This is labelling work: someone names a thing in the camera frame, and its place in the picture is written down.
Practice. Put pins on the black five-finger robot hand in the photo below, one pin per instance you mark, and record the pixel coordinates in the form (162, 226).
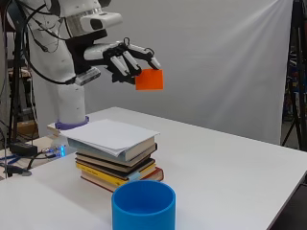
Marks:
(123, 60)

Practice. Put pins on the orange cube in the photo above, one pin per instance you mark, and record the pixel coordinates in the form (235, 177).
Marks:
(149, 80)

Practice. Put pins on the white seven-joint robot arm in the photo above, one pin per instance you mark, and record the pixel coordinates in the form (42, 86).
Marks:
(68, 64)

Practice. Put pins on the white backdrop sheet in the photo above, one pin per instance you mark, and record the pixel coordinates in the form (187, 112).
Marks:
(207, 64)

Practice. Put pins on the thick grey-blue cover book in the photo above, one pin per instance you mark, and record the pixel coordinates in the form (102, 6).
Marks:
(137, 151)

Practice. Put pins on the dark cover book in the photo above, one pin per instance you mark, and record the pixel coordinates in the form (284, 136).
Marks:
(144, 155)

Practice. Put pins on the brown cover book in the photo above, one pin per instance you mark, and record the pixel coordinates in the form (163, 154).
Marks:
(134, 165)

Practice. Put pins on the black cover book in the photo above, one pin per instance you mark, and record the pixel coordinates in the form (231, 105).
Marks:
(137, 170)

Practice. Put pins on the circuit board with blue light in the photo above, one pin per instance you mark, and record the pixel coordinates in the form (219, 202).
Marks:
(55, 151)

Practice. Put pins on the brown cardboard box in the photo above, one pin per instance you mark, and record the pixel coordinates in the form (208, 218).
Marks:
(27, 127)

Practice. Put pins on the red-brown cover book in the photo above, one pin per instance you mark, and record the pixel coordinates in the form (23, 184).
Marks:
(157, 175)

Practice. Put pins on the yellow cover book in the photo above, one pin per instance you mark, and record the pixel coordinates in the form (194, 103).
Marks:
(105, 179)

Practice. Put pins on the black power box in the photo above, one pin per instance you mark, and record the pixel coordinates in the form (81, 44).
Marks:
(23, 149)

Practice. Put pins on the blue round tub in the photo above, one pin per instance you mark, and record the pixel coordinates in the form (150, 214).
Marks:
(144, 212)

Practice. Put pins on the cluttered background shelf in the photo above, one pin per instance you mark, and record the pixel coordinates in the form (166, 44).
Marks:
(289, 86)

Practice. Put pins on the black tripod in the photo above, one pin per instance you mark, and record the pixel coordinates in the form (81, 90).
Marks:
(299, 80)

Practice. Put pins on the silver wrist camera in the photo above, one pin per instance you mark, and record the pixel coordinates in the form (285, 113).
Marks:
(88, 76)

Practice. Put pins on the wooden base plate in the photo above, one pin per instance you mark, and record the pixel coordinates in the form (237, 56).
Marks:
(53, 129)

